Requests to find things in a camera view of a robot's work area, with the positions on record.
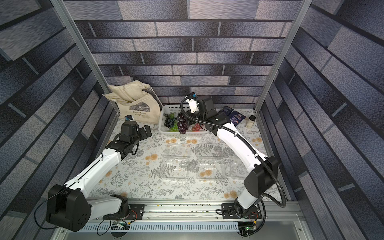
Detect green grape bunch front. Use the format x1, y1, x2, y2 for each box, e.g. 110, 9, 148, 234
170, 124, 179, 132

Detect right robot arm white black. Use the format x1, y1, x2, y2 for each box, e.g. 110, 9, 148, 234
187, 98, 286, 218

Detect dark purple grape bunch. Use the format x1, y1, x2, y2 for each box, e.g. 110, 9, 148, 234
177, 113, 189, 135

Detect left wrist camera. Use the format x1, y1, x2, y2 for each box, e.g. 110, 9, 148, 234
124, 115, 134, 121

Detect red grape bunch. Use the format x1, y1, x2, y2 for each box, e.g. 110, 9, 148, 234
192, 123, 203, 132

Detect right aluminium frame post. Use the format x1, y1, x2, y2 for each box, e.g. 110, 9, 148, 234
254, 0, 312, 114

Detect clear clamshell container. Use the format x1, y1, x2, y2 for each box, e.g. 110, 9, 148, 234
193, 144, 234, 180
162, 143, 198, 179

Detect small black-capped bottle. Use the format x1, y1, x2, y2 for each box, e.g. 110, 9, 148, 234
246, 115, 256, 129

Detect left aluminium frame post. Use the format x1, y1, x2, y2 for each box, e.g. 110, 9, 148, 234
50, 0, 111, 94

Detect floral tablecloth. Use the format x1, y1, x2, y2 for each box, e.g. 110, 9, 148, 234
92, 108, 283, 201

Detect dark blue snack bag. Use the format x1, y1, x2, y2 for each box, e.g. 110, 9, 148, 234
219, 106, 246, 127

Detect beige canvas tote bag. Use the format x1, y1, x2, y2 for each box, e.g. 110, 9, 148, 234
104, 81, 163, 125

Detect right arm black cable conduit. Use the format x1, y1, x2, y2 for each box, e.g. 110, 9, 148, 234
179, 95, 288, 209

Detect white plastic basket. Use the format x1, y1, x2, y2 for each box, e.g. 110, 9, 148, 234
159, 105, 208, 137

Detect black grape bunch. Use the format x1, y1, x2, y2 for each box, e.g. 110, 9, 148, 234
163, 113, 176, 129

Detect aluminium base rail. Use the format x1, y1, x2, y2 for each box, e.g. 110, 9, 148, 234
77, 201, 306, 236

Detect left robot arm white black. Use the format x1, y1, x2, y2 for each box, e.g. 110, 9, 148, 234
46, 121, 152, 232

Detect aluminium frame post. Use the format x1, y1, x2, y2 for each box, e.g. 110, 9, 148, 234
254, 0, 312, 114
50, 0, 111, 94

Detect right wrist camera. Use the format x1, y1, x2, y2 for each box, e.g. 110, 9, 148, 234
186, 92, 199, 114

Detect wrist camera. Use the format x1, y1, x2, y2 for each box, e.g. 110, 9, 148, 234
186, 92, 199, 114
124, 115, 134, 121

